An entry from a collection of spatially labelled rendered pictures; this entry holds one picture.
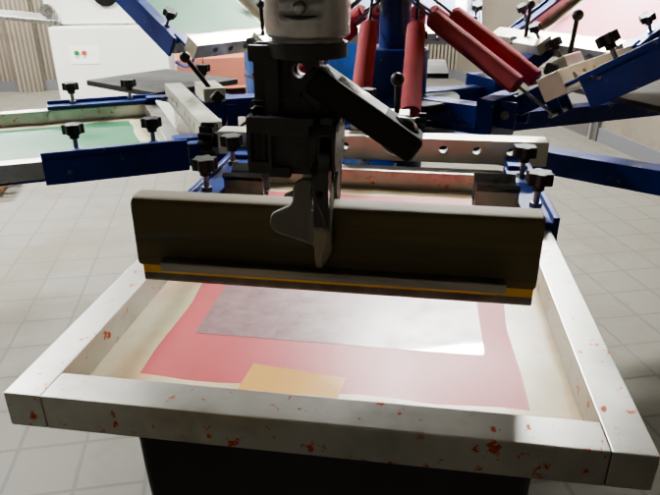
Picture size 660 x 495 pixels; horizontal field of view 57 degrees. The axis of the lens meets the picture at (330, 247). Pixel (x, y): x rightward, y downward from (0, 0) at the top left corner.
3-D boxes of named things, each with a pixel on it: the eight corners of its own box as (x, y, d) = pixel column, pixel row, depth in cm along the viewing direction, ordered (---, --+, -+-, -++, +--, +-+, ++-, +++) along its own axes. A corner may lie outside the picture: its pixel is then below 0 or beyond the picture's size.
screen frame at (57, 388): (651, 491, 51) (661, 457, 49) (11, 424, 59) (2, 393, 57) (520, 189, 122) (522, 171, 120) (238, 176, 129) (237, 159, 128)
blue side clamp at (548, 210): (553, 259, 95) (560, 218, 92) (521, 257, 96) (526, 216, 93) (524, 195, 122) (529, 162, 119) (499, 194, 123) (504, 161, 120)
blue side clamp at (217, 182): (210, 239, 102) (207, 199, 99) (182, 238, 103) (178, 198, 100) (255, 183, 129) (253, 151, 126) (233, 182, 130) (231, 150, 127)
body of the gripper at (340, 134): (267, 158, 63) (262, 35, 58) (350, 162, 62) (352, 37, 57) (247, 181, 56) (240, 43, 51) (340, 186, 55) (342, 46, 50)
